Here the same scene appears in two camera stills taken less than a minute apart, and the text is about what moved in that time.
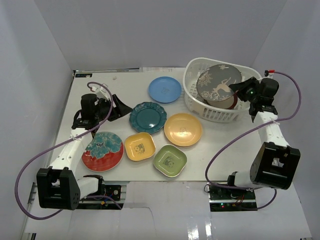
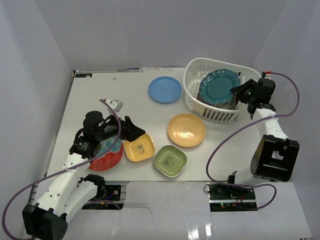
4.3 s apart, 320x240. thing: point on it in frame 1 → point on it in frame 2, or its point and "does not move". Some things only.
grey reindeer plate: x=213 y=82 → x=230 y=104
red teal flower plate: x=103 y=153 does not move
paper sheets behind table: x=162 y=69 does not move
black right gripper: x=242 y=86 does not move
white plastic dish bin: x=193 y=102 does not move
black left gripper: x=113 y=107 → x=127 y=128
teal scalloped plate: x=148 y=117 → x=215 y=86
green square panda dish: x=170 y=160 does not move
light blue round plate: x=164 y=90 does not move
